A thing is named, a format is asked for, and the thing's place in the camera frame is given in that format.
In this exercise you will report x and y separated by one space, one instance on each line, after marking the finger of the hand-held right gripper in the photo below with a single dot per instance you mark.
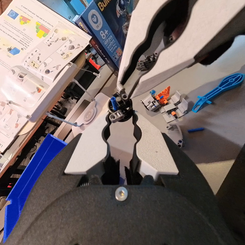
139 28
210 28

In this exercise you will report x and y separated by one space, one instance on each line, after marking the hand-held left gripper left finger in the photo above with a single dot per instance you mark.
86 153

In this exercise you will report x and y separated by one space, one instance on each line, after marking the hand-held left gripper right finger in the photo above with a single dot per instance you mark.
157 153

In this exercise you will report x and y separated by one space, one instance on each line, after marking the grey curved panel block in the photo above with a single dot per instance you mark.
175 127

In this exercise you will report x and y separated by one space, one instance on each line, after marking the light blue plastic strip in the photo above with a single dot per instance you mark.
220 90

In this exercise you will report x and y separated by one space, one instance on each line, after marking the black round core blue pin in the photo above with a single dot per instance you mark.
124 113

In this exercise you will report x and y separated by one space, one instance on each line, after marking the blue robot kit box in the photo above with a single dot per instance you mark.
107 28

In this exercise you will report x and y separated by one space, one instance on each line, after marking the grey orange tracked toy robot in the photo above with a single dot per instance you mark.
145 62

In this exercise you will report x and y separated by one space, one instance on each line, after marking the blue tipped zip tie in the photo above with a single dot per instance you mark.
63 120

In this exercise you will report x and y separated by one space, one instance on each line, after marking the loose blue axle pin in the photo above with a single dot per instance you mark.
195 130

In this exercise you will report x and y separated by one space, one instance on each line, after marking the dark red robot kit box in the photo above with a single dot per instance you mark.
101 55

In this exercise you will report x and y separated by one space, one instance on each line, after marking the blue plastic bin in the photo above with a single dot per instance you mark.
38 162

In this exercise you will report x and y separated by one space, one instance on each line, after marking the small grey panel orange pin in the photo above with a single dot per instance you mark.
181 107

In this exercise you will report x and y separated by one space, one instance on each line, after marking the white zip tie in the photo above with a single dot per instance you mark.
86 70

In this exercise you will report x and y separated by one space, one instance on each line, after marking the white instruction sheet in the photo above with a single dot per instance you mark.
28 57

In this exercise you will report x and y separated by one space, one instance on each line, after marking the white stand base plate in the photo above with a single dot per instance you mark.
101 99

